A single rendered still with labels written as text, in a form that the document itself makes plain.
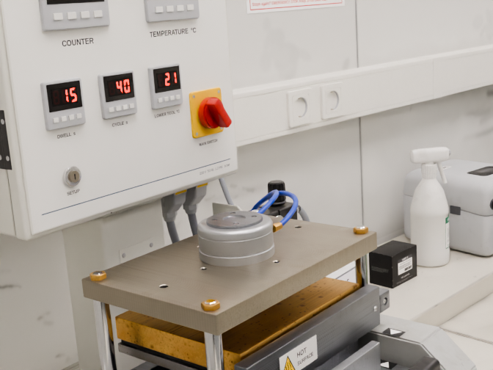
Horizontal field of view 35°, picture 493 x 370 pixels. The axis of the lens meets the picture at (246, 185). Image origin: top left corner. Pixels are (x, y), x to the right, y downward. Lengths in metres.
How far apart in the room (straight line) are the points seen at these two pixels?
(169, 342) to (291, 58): 0.91
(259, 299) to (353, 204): 1.08
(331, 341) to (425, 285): 0.81
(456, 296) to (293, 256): 0.80
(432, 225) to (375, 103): 0.29
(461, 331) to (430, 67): 0.68
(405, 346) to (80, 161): 0.40
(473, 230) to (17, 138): 1.18
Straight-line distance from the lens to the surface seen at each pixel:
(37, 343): 1.28
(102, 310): 0.79
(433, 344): 0.88
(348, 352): 0.88
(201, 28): 0.94
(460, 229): 1.77
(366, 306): 0.85
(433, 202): 1.66
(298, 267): 0.77
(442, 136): 2.07
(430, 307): 1.49
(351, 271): 1.47
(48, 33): 0.80
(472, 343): 1.47
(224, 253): 0.78
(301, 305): 0.81
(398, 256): 1.58
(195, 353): 0.75
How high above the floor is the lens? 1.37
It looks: 13 degrees down
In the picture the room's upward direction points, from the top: 4 degrees counter-clockwise
